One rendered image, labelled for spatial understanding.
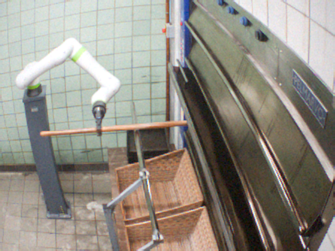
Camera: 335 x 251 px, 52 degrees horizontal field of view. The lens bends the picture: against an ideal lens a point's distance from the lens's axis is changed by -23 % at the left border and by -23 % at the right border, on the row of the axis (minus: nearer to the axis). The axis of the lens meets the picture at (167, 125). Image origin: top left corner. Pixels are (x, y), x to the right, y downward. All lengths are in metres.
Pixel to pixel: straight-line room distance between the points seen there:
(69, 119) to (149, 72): 0.82
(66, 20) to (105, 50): 0.52
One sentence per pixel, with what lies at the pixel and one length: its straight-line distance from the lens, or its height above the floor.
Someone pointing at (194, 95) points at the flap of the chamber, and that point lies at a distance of 2.29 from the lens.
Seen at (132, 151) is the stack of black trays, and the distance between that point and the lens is 2.95.
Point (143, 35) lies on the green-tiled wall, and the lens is 3.48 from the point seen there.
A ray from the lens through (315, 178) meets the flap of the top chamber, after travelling 1.06.
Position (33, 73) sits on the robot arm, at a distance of 2.67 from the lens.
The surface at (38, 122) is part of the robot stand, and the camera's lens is 3.02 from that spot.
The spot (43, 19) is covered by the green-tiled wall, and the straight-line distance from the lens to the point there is 3.44.
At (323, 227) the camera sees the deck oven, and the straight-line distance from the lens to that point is 1.00.
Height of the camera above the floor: 2.46
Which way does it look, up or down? 31 degrees down
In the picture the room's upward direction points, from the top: straight up
